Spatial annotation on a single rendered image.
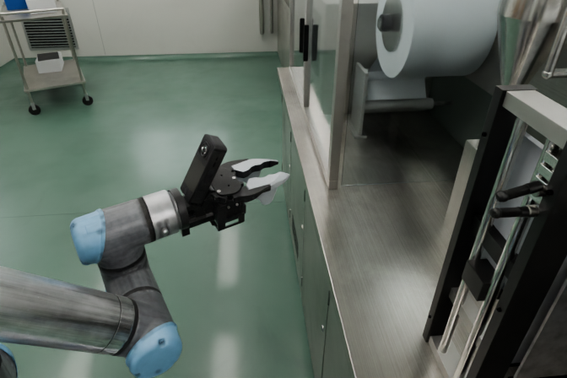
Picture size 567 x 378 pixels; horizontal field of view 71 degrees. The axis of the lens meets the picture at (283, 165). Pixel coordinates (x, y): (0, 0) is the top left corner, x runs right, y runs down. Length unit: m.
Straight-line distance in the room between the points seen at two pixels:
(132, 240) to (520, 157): 0.57
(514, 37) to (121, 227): 0.79
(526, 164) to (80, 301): 0.60
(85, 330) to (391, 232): 0.81
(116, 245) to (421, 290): 0.68
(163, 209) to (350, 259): 0.55
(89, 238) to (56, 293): 0.12
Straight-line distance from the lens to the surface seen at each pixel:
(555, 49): 0.80
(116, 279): 0.70
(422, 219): 1.21
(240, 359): 1.94
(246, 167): 0.73
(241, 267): 2.27
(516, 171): 0.64
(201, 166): 0.65
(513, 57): 0.95
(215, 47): 5.77
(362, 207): 1.22
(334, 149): 1.20
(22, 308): 0.53
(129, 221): 0.65
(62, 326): 0.56
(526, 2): 0.91
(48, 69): 4.93
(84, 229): 0.65
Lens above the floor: 1.63
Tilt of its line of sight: 32 degrees down
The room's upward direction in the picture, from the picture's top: straight up
